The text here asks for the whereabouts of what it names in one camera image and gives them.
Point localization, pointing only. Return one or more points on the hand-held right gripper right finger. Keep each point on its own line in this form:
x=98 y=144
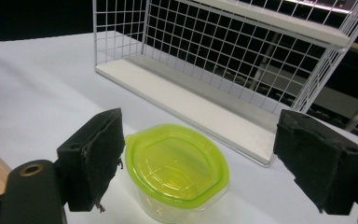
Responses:
x=317 y=161

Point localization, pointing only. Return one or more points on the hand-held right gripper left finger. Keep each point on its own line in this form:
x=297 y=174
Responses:
x=90 y=161

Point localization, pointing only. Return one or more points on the clear container with green lid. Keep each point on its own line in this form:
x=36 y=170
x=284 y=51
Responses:
x=175 y=169

